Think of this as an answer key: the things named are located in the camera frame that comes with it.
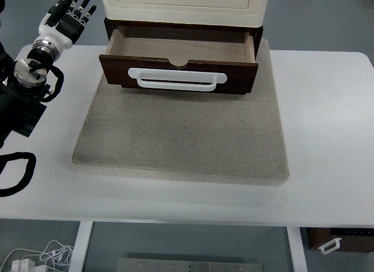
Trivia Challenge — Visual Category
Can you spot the white handle on brown box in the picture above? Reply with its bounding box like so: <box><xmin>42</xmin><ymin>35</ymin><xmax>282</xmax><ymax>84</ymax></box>
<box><xmin>317</xmin><ymin>237</ymin><xmax>343</xmax><ymax>255</ymax></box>

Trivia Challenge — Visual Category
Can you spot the white table leg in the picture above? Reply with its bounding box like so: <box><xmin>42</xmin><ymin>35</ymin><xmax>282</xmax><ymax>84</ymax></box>
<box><xmin>286</xmin><ymin>226</ymin><xmax>309</xmax><ymax>272</ymax></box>
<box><xmin>70</xmin><ymin>221</ymin><xmax>94</xmax><ymax>272</ymax></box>

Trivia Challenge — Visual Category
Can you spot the brown wooden box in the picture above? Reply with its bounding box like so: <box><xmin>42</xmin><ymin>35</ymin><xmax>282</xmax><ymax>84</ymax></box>
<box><xmin>305</xmin><ymin>227</ymin><xmax>374</xmax><ymax>254</ymax></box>

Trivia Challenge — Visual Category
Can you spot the black flat device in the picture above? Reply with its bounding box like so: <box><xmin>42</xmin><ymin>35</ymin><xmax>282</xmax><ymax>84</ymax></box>
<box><xmin>330</xmin><ymin>227</ymin><xmax>374</xmax><ymax>236</ymax></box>

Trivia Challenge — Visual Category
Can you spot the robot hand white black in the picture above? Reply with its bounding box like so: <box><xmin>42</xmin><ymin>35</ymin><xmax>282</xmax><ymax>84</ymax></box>
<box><xmin>34</xmin><ymin>0</ymin><xmax>98</xmax><ymax>51</ymax></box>

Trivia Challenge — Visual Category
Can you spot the dark brown wooden drawer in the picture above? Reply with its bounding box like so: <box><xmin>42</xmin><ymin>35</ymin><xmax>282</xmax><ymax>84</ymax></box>
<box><xmin>98</xmin><ymin>25</ymin><xmax>259</xmax><ymax>95</ymax></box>

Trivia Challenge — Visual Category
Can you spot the white drawer handle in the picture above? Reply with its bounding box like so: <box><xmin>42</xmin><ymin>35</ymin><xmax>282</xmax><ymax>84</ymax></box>
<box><xmin>127</xmin><ymin>67</ymin><xmax>228</xmax><ymax>92</ymax></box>

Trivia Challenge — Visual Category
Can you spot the cream plastic cabinet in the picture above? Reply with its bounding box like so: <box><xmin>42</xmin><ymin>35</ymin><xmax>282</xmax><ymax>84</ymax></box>
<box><xmin>100</xmin><ymin>0</ymin><xmax>269</xmax><ymax>28</ymax></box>

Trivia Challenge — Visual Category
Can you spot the grey beige square mat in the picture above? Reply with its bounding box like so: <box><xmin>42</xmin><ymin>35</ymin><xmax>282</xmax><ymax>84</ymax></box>
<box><xmin>71</xmin><ymin>39</ymin><xmax>290</xmax><ymax>187</ymax></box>

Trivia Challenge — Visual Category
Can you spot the white power adapter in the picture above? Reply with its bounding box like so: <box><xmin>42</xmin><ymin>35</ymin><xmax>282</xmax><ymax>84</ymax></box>
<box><xmin>11</xmin><ymin>259</ymin><xmax>36</xmax><ymax>272</ymax></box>

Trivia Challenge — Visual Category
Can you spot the white cable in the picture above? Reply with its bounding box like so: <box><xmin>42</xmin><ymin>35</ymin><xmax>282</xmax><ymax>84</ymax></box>
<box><xmin>0</xmin><ymin>240</ymin><xmax>75</xmax><ymax>272</ymax></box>

